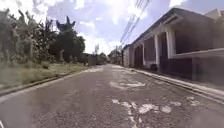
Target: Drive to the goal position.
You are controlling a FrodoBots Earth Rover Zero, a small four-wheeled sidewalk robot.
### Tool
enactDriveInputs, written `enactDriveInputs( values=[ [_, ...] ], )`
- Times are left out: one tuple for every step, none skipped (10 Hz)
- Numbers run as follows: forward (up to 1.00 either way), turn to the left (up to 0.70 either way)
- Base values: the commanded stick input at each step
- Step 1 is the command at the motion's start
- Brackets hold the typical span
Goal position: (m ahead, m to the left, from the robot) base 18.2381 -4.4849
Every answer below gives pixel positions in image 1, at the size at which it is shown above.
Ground distant low buildings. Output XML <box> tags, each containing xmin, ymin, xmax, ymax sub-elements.
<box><xmin>79</xmin><ymin>49</ymin><xmax>124</xmax><ymax>66</ymax></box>

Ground grey asphalt road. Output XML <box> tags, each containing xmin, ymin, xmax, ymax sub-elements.
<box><xmin>0</xmin><ymin>63</ymin><xmax>224</xmax><ymax>128</ymax></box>

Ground pale concrete kerb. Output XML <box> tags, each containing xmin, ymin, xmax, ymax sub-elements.
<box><xmin>0</xmin><ymin>66</ymin><xmax>98</xmax><ymax>98</ymax></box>

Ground concrete pavement strip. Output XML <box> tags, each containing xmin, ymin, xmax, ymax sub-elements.
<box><xmin>127</xmin><ymin>67</ymin><xmax>224</xmax><ymax>102</ymax></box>

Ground building with white columns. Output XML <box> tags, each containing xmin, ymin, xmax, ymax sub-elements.
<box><xmin>121</xmin><ymin>7</ymin><xmax>224</xmax><ymax>86</ymax></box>

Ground row of trees and bushes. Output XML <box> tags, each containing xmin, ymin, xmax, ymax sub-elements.
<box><xmin>0</xmin><ymin>9</ymin><xmax>87</xmax><ymax>66</ymax></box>

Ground grass verge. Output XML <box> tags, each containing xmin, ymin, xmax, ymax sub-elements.
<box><xmin>0</xmin><ymin>61</ymin><xmax>90</xmax><ymax>91</ymax></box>

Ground overhead wires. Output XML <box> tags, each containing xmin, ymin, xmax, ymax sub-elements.
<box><xmin>118</xmin><ymin>0</ymin><xmax>152</xmax><ymax>46</ymax></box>

